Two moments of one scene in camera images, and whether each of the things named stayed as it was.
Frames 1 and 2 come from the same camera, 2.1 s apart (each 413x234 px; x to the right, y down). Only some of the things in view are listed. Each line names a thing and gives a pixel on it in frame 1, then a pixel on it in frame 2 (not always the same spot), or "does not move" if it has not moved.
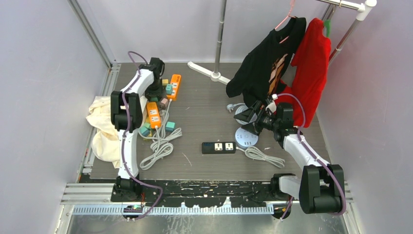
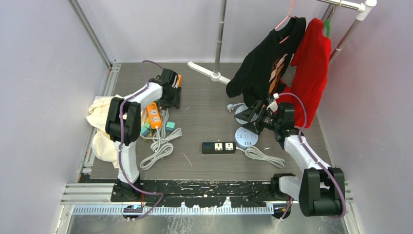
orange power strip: x=154 y=115 does not move
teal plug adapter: x=144 y=131 does not move
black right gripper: x=247 y=115 does not move
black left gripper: x=149 y=93 -> x=175 y=102
